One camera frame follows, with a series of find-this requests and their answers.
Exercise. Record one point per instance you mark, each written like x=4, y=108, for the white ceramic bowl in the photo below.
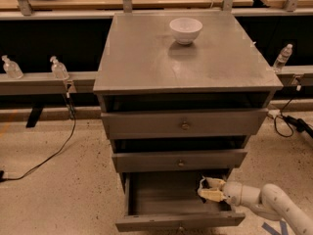
x=185, y=30

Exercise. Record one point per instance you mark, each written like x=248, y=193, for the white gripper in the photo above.
x=233, y=192

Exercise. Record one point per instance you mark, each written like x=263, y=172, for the clear water bottle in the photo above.
x=282, y=58

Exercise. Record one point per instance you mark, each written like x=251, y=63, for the grey shelf rail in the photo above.
x=44, y=83

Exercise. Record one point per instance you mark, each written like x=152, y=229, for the grey top drawer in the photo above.
x=179, y=124

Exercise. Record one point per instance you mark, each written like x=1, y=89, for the grey open bottom drawer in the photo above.
x=170, y=200

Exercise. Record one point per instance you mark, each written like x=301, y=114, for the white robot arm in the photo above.
x=269, y=202

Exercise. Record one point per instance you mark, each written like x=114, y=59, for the grey drawer cabinet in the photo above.
x=143, y=68

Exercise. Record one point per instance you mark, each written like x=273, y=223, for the clear pump bottle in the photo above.
x=59, y=70
x=11, y=68

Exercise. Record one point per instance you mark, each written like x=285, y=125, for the grey middle drawer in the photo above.
x=178, y=160

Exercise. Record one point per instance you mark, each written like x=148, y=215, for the clear pump bottle far left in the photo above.
x=11, y=68

